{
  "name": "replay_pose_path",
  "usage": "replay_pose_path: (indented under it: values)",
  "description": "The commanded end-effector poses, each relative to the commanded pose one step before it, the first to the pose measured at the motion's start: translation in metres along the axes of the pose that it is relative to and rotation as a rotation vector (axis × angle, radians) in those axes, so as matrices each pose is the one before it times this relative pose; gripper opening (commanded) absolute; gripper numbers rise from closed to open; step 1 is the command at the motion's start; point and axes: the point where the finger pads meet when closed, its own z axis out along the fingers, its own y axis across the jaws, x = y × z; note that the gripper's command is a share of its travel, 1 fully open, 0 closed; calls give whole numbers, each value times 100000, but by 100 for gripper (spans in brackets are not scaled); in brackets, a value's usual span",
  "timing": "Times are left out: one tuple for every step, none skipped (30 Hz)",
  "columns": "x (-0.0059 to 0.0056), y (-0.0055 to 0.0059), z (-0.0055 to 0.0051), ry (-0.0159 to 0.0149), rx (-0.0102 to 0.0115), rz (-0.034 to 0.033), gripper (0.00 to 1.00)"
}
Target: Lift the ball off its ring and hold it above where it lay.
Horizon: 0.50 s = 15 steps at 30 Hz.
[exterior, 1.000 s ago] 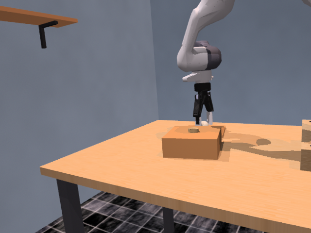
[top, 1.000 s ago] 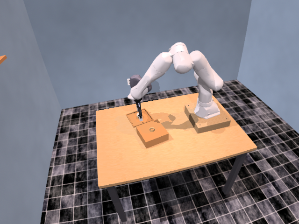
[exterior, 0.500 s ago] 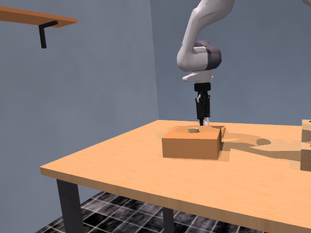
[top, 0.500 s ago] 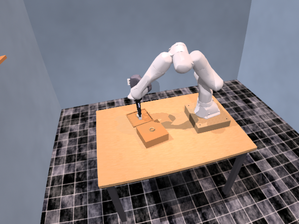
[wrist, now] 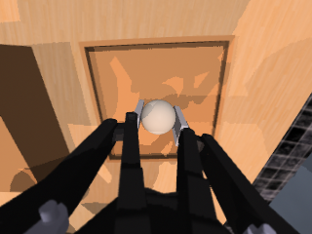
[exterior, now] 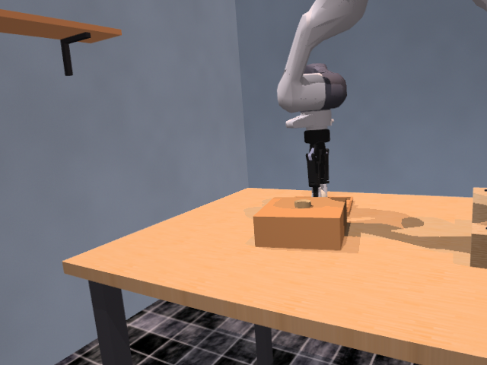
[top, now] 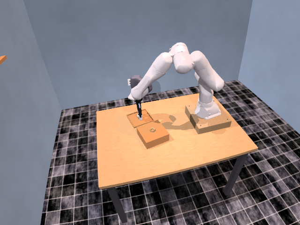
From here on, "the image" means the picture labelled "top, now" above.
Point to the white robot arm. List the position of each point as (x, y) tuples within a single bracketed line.
[(208, 80)]

